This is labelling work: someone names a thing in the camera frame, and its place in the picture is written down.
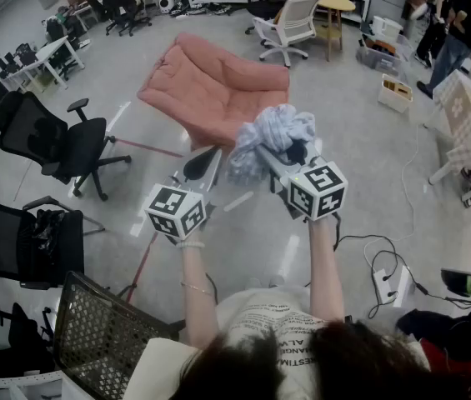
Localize black power cable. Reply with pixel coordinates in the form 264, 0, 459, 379
367, 247, 471, 320

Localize white desk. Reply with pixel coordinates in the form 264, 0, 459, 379
1, 35, 86, 94

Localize round wooden table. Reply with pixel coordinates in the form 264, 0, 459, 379
297, 0, 357, 63

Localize white office chair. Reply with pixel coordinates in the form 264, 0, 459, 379
253, 0, 323, 68

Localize clear plastic bin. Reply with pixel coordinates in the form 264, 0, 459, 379
355, 31, 413, 78

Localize black mesh chair near left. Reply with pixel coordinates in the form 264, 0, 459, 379
53, 271, 187, 400

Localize thin chain bracelet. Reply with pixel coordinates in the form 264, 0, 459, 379
179, 280, 213, 297

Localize white kettle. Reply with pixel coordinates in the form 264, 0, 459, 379
371, 14, 405, 38

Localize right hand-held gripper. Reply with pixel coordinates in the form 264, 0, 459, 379
257, 139, 348, 223

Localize light blue cloth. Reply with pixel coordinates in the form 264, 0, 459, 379
226, 103, 317, 185

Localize checkered cloth table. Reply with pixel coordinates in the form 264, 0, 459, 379
428, 68, 471, 208

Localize black swivel chair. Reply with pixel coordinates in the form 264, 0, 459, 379
118, 0, 153, 38
87, 0, 134, 37

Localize pink cushioned sofa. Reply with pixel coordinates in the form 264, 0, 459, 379
137, 32, 291, 153

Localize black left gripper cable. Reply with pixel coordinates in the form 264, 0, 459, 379
204, 272, 219, 306

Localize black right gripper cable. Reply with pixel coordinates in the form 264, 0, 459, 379
331, 212, 398, 253

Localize white round robot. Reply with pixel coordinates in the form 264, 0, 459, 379
158, 0, 184, 16

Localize black plastic bag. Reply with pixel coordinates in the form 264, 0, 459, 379
30, 208, 78, 262

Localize white power strip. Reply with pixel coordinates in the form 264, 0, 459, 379
371, 264, 412, 308

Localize black mesh chair metal legs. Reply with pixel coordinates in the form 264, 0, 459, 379
0, 196, 107, 290

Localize black clothes pile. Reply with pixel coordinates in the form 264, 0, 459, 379
397, 304, 471, 391

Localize person's right forearm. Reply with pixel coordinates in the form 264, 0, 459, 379
308, 217, 347, 325

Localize white storage box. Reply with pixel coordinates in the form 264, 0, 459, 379
378, 73, 414, 114

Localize person's left forearm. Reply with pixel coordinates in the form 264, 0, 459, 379
178, 239, 222, 349

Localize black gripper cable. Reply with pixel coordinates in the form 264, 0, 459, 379
204, 272, 219, 306
331, 212, 398, 253

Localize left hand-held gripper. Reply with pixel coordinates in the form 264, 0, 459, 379
143, 145, 223, 242

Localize red cloth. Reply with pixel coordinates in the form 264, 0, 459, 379
420, 337, 471, 377

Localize white cable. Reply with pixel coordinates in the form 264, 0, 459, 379
362, 122, 426, 266

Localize black office chair with armrests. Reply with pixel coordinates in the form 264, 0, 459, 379
0, 91, 133, 202

